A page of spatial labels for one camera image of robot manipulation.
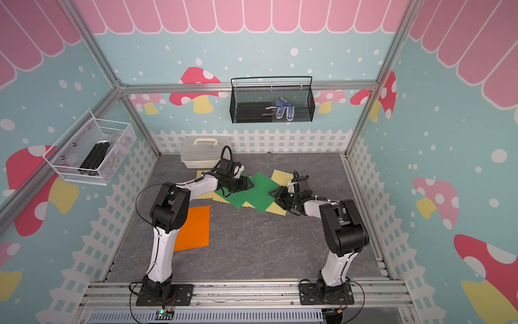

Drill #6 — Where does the white wire wall basket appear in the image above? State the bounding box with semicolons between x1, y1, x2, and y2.
43;111;137;186

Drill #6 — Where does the middle yellow paper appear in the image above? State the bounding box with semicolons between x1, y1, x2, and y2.
217;194;253;209

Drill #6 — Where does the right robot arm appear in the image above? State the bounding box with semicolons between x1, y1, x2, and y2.
269;171;370;306

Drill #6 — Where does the orange paper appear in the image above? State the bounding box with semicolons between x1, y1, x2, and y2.
174;206;210;252

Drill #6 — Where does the small green paper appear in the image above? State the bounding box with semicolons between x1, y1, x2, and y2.
214;188;251;209

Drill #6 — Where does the right yellow paper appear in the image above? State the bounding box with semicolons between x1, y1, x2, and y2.
266;170;294;216

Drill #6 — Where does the white plastic storage box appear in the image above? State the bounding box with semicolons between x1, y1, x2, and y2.
179;135;231;170

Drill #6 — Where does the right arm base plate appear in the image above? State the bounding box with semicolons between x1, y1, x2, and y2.
298;280;355;306

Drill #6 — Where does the small green circuit board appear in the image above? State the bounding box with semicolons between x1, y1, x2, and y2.
155;309;175;321

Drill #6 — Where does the large green paper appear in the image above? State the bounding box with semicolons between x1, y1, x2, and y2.
247;172;280;213

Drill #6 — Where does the black wire wall basket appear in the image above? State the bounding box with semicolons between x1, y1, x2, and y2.
229;76;316;124

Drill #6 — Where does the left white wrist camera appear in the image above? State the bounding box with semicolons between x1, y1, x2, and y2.
231;162;244;177

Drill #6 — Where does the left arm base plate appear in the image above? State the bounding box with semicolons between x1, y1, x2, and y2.
136;284;194;306

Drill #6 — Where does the black box in white basket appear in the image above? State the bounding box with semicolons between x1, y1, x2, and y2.
78;140;111;176

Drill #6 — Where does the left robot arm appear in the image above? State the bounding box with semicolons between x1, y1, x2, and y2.
129;145;254;314

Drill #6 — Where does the blue white item in basket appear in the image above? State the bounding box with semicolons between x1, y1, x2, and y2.
263;97;295;122

